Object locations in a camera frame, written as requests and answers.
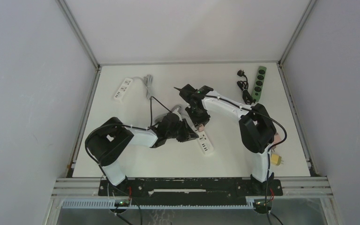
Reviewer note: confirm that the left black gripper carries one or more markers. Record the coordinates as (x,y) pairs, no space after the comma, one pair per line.
(188,134)

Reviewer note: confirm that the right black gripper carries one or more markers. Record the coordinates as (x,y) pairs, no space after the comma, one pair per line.
(196,122)

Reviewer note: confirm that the pink plug adapter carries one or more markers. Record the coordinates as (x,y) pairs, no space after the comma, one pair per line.
(200,128)
(277,138)

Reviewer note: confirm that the white power strip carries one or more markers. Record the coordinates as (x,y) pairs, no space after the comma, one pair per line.
(120,93)
(204,143)

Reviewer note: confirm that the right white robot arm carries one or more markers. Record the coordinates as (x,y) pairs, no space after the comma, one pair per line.
(257,128)

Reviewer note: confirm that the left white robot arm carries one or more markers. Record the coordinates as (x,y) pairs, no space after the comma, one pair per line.
(105,144)

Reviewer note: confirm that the yellow plug adapter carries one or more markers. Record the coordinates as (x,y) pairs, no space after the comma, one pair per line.
(276,160)

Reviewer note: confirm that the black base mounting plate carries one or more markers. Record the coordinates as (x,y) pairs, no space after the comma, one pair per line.
(191,191)

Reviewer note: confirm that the green power strip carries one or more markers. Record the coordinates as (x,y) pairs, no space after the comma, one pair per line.
(258,84)

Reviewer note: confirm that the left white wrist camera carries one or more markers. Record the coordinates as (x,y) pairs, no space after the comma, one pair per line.
(177,109)

